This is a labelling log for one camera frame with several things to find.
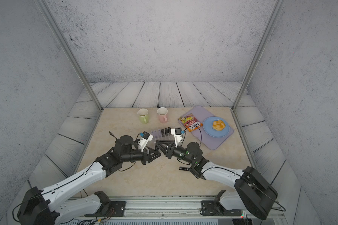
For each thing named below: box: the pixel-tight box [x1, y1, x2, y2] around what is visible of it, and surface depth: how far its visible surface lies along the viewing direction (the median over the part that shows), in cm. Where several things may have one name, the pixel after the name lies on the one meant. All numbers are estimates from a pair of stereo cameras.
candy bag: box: [178, 113, 204, 133], surface depth 110 cm
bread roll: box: [212, 120, 226, 131], surface depth 107 cm
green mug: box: [137, 108, 149, 124], surface depth 107 cm
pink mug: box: [156, 106, 169, 124], surface depth 107 cm
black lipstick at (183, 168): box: [178, 166, 189, 172], surface depth 88 cm
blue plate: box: [202, 116, 231, 138], surface depth 107 cm
